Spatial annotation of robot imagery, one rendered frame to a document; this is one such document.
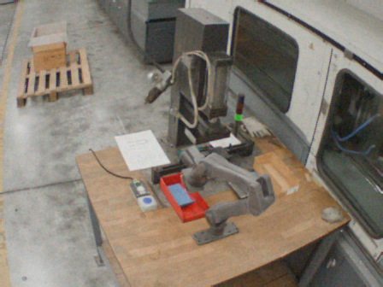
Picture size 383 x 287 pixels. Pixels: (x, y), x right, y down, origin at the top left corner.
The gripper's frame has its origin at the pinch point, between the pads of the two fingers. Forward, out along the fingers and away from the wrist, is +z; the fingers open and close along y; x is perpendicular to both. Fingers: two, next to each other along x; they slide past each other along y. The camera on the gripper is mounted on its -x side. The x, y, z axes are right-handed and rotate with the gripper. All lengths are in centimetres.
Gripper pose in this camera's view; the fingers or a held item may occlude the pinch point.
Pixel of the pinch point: (185, 186)
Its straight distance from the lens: 169.5
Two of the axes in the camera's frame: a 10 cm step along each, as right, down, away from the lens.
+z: -3.3, 4.1, 8.5
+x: -8.9, 1.7, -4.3
